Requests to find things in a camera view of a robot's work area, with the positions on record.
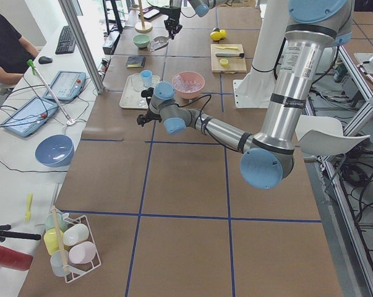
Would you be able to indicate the far teach pendant tablet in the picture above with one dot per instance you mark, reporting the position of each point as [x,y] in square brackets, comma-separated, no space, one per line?
[67,85]

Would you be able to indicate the black tripod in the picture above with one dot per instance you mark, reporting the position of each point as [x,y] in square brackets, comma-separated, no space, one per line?
[5,232]

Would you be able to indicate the large blue bowl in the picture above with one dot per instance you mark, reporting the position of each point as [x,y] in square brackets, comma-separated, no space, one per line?
[55,151]

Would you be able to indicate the mint green bowl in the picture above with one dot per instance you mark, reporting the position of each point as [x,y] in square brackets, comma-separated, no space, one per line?
[141,40]

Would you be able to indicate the yellow plastic knife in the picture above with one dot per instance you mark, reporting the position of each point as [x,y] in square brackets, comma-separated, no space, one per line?
[227,47]

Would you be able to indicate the yellow lemon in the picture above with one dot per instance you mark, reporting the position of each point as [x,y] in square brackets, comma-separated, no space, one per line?
[223,33]
[216,36]

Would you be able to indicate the half lemon slice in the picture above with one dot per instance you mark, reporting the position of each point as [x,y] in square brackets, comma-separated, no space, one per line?
[224,62]

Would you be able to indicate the black computer mouse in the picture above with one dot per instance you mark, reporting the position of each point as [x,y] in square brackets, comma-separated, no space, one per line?
[45,60]

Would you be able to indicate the aluminium frame post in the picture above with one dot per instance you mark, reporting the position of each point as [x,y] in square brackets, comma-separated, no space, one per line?
[72,20]

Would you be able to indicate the steel muddler black tip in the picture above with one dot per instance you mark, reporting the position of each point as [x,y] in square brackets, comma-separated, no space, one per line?
[229,55]

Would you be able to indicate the seated person black shirt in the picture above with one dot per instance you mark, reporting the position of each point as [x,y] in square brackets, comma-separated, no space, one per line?
[15,51]

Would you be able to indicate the red bottle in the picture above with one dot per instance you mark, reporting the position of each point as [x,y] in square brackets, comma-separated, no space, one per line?
[15,260]

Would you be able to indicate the white cup in rack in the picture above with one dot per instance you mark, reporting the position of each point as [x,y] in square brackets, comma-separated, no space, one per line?
[75,234]

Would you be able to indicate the clear wine glass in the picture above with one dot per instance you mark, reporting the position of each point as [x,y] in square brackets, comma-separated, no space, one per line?
[138,86]

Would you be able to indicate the white wire cup rack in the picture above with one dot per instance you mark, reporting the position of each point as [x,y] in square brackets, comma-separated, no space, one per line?
[71,246]

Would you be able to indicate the yellow plastic fork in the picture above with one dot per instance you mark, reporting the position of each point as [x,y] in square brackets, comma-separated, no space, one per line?
[28,215]

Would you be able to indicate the small blue cup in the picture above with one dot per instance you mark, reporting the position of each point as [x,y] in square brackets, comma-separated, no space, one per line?
[147,78]

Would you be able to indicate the pink bowl of ice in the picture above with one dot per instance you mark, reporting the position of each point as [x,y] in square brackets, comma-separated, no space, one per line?
[188,84]

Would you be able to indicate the wooden cutting board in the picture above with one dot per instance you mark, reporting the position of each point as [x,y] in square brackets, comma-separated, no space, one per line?
[236,65]

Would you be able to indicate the teach pendant tablet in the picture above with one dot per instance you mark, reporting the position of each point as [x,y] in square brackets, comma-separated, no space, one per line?
[67,85]
[30,116]

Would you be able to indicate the metal ice scoop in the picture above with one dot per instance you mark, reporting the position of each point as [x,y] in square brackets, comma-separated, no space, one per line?
[158,43]

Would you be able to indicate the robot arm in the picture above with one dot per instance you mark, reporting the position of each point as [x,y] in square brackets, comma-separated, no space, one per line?
[200,7]
[309,27]

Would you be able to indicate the cream serving tray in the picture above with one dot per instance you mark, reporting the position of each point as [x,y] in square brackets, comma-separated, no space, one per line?
[129,97]

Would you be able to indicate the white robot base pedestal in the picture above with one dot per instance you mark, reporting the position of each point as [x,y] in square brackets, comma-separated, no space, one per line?
[255,90]

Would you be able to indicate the near teach pendant tablet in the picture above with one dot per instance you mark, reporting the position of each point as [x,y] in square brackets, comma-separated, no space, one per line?
[30,116]

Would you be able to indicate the yellow cup in rack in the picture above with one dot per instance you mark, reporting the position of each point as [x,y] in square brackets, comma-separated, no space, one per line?
[51,241]

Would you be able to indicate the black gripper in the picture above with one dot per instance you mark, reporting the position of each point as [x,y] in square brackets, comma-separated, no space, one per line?
[174,14]
[150,115]

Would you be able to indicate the wooden cup tree stand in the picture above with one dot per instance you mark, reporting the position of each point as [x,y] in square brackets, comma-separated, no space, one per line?
[142,26]

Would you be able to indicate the black keyboard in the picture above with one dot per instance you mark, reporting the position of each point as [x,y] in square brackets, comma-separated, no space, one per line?
[66,41]

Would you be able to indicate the pink cup in rack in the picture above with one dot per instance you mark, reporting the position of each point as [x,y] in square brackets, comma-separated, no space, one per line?
[82,253]

